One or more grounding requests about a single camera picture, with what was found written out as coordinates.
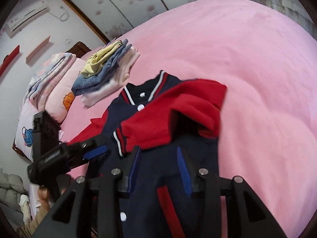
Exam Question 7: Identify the blue folded denim jeans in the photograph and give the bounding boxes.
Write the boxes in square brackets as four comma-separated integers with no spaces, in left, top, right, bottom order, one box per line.
[72,39,132,96]

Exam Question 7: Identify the white wall air conditioner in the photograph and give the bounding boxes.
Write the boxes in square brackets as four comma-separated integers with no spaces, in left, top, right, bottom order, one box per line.
[5,0,49,38]

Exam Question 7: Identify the dark wooden headboard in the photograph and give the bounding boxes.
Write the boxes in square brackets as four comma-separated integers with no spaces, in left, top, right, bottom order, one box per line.
[67,41,91,58]

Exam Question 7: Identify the pink bed blanket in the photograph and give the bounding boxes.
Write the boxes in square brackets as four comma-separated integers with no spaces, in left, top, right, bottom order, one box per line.
[59,0,317,238]

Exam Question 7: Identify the yellow folded garment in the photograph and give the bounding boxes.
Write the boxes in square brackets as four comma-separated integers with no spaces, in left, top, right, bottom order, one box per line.
[81,40,122,79]

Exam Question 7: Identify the navy red varsity jacket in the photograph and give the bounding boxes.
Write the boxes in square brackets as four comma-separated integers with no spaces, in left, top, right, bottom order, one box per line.
[73,71,227,237]

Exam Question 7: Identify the floral folded quilt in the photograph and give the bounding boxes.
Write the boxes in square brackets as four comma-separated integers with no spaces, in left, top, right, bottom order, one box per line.
[23,53,76,110]

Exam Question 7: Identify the red wall shelf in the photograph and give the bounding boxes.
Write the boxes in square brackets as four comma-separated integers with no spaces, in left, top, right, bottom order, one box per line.
[0,45,20,76]

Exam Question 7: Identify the person's hand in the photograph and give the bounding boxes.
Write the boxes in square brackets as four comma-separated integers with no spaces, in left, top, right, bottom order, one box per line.
[38,186,51,212]

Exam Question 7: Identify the white pillow blue bag print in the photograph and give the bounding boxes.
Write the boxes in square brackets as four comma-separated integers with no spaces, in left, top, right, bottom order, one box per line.
[14,99,39,161]

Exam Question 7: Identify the air conditioner white cable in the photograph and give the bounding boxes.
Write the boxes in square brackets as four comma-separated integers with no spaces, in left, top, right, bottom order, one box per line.
[48,5,71,23]

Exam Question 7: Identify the light pink folded garment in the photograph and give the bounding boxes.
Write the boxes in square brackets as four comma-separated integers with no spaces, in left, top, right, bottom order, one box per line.
[81,46,140,107]

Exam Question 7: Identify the pink wall shelf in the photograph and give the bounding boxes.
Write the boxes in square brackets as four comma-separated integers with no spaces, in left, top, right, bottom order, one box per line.
[25,36,51,64]

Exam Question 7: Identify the pink pillow orange print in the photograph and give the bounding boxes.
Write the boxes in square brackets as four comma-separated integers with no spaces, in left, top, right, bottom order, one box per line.
[45,58,85,124]

